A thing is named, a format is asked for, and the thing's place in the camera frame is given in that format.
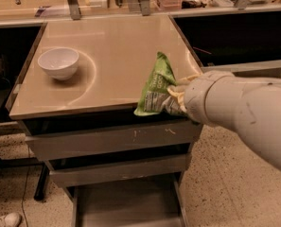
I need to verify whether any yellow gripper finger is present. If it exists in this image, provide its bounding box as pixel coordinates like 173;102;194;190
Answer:
178;74;201;82
167;85;186;113

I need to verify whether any green rice chip bag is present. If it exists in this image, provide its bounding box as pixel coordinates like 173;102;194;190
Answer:
134;52;185;116

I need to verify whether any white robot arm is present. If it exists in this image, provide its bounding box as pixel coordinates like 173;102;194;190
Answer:
167;71;281;171

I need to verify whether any grey drawer cabinet with counter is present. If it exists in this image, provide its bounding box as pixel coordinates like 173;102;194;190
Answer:
5;14;219;227

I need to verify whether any open bottom grey drawer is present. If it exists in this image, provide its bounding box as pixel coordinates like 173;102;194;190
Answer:
71;174;188;227

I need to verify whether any top grey drawer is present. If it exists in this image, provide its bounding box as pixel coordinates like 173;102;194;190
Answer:
26;119;202;161

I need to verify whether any middle grey drawer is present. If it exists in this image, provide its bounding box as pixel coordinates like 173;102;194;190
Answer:
50;153;190;187

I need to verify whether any white ceramic bowl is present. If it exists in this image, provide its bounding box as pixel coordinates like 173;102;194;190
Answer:
38;47;79;80

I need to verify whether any black table leg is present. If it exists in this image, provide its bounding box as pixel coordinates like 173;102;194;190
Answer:
34;165;49;201

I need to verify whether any white sneaker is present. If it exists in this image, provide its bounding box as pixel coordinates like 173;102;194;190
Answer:
0;213;22;227

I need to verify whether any grey metal upright post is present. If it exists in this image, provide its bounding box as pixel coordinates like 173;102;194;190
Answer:
67;0;81;20

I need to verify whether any black floor cable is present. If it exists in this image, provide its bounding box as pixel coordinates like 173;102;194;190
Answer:
20;145;32;227

